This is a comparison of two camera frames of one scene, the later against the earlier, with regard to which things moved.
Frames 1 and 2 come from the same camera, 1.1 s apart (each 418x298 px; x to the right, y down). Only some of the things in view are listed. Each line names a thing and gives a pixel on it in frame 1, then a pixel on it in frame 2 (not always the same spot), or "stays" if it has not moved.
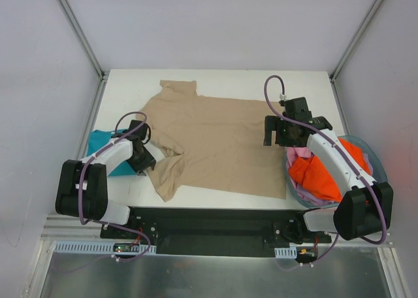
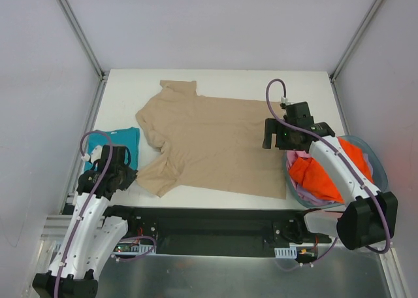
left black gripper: x=144 y=163 → x=127 y=177
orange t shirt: x=310 y=171 stays
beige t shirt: x=208 y=144 stays
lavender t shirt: x=311 y=198 stays
